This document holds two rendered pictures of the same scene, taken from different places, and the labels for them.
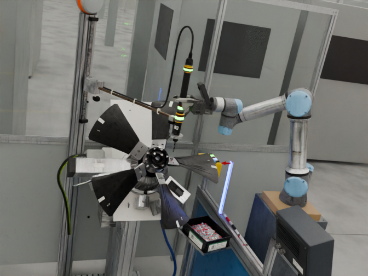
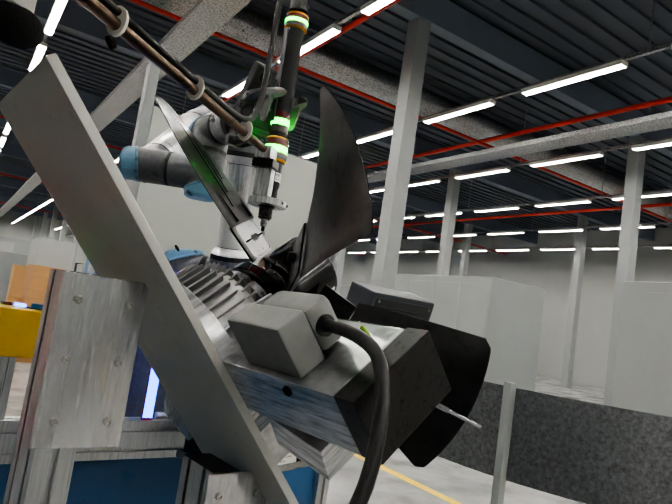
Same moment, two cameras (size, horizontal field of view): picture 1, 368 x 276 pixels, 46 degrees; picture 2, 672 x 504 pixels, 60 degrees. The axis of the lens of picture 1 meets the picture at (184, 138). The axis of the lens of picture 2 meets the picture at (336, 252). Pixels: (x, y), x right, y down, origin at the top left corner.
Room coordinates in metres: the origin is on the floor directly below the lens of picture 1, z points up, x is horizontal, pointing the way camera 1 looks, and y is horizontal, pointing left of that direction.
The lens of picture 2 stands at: (2.27, 1.08, 1.14)
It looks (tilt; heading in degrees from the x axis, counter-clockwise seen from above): 6 degrees up; 253
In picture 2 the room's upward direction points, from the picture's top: 9 degrees clockwise
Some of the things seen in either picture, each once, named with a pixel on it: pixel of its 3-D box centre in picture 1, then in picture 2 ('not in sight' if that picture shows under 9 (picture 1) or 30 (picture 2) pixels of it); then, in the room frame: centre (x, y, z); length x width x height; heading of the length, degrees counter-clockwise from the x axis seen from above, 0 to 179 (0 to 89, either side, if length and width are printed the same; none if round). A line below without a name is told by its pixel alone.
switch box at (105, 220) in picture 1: (108, 205); not in sight; (2.32, 0.38, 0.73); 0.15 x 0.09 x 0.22; 22
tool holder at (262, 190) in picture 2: (176, 127); (268, 178); (2.10, 0.05, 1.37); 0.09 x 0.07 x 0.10; 57
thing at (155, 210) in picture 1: (157, 206); not in sight; (2.09, 0.07, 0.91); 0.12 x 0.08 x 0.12; 22
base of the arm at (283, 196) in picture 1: (294, 193); not in sight; (2.20, -0.65, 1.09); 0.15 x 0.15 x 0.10
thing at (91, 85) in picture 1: (93, 85); not in sight; (2.44, 0.57, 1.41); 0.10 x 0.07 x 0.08; 57
